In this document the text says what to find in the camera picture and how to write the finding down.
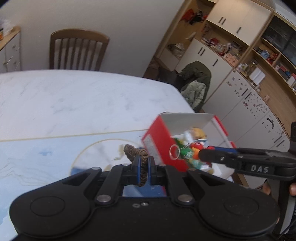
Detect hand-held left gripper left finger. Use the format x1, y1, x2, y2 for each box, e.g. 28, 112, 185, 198
62, 156, 141, 205

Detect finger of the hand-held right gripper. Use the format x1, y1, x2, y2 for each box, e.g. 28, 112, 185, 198
198, 149, 242, 168
208, 146, 242, 154

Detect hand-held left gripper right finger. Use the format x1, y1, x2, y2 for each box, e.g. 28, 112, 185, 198
148, 156, 228, 207

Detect brown braided ring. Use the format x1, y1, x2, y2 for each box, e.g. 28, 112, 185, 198
124, 144, 149, 187

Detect red orange keychain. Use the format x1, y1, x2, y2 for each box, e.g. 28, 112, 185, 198
169, 142, 210, 167

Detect red shoe box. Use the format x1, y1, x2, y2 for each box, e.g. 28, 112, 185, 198
142, 113, 237, 182

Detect person's right hand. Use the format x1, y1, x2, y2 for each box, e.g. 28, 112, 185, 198
262, 179, 296, 196

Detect white cabinet with stickers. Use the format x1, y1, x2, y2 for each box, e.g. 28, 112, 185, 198
203, 70, 290, 188

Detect green jacket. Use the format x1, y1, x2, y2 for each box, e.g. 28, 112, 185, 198
180, 61, 212, 112

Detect blue printed table mat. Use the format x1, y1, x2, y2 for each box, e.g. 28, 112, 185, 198
0, 130, 167, 234

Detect dark chair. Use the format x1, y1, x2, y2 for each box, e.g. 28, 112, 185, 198
158, 67, 184, 90

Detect wooden slatted chair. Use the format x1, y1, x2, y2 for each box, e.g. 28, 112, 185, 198
49, 28, 110, 71

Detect wooden white sideboard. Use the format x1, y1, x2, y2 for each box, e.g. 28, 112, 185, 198
0, 26, 22, 73

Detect white wall cupboard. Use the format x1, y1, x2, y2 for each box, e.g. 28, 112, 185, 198
143, 0, 296, 93

